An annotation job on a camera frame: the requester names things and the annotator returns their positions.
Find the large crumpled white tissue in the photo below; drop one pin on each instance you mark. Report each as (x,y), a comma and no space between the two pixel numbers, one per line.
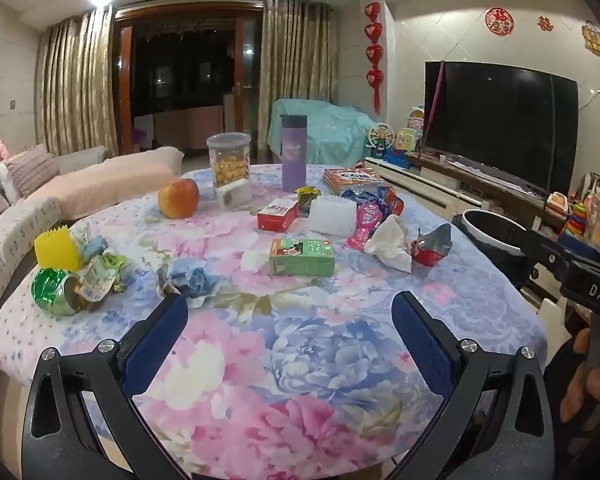
(391,242)

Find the patterned sofa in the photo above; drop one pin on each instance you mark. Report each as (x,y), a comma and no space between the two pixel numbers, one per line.
(10,230)

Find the ferris wheel toy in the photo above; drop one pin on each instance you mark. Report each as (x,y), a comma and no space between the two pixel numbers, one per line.
(380,137)

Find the clear snack jar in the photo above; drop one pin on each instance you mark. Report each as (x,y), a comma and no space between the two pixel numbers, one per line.
(229,167)

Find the crushed green can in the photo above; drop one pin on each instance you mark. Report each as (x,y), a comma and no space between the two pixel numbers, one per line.
(50,290)

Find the wooden glass sliding door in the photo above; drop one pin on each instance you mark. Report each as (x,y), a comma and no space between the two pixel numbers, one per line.
(190,65)

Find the green carton box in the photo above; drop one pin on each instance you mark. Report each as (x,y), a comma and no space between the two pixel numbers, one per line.
(302,257)

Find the stack of children's books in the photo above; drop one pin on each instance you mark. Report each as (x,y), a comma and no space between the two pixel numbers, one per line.
(352,179)

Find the red apple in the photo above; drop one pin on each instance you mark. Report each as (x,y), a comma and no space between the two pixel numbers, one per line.
(179,199)

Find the striped pink pillow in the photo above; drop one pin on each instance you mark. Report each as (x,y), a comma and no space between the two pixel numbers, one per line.
(30,170)

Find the beige curtain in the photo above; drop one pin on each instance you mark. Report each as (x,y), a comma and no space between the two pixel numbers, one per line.
(295,60)
(75,90)

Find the black television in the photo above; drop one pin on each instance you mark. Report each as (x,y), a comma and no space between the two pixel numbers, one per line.
(500,120)

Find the person's right hand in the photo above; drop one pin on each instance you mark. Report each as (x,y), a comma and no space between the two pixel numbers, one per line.
(572,400)

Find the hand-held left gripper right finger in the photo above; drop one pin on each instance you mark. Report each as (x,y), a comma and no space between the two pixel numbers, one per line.
(425,345)

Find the crumpled blue wrapper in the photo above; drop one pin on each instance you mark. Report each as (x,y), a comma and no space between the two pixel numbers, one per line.
(192,282)

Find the green white sachet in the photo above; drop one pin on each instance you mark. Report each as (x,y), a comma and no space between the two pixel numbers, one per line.
(100,275)

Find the beige backpack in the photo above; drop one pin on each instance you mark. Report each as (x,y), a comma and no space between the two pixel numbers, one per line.
(591,185)

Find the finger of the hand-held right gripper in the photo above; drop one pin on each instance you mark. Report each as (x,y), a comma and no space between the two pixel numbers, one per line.
(597,259)
(547,255)

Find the purple thermos bottle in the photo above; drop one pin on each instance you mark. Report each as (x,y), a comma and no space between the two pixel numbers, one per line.
(294,160)

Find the small candy wrappers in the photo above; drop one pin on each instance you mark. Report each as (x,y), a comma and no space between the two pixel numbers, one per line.
(90,245)

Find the gold figure wall decal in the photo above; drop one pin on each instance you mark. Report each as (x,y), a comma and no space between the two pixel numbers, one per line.
(594,40)

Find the red hanging knot decoration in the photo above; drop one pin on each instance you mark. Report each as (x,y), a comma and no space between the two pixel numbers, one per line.
(374,50)

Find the small red wall decal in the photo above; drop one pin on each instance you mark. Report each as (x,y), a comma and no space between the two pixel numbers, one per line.
(545,23)

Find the yellow plastic scraper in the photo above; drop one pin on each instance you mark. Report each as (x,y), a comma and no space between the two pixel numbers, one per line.
(57,250)

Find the teal cloth cover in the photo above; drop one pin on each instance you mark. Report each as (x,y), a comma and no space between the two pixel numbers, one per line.
(325,127)

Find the white bin with black bag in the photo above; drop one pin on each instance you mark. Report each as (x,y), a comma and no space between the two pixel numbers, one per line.
(495,255)

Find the pink blanket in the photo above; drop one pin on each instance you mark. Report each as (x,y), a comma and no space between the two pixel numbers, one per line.
(110,177)

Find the orange snack packet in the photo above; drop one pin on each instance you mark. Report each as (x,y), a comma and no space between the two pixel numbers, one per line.
(395,202)

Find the red foil wrapper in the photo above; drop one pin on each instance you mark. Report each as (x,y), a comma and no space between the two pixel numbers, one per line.
(432,247)

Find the pink rod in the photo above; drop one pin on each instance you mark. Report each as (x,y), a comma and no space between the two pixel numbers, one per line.
(434,100)

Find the toy cash register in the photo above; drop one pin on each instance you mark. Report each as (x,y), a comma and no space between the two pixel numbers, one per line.
(556,204)

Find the dark blue snack wrapper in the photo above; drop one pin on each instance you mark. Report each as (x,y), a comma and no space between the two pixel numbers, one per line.
(362,195)

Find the floral tablecloth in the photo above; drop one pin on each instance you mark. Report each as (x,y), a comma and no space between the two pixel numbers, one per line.
(290,350)

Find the yellow snack wrapper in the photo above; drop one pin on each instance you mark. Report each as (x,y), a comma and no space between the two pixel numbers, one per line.
(306,197)

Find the round red wall decal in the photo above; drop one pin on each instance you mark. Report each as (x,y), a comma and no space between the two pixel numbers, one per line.
(499,21)

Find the small red carton box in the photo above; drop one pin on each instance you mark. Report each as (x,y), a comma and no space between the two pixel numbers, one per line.
(277,214)

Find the pink lollipop packet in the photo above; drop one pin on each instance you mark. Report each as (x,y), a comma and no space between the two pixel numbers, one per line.
(365,222)

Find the white TV cabinet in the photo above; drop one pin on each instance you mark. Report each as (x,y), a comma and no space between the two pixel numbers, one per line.
(430,182)

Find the white tissue pack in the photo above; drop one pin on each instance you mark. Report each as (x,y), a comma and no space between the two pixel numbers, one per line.
(235,194)

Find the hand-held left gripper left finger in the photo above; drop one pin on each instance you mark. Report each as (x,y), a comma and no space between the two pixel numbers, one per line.
(155,342)

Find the pink cloth-covered table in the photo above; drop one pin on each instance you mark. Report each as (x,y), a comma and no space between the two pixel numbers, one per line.
(190,127)

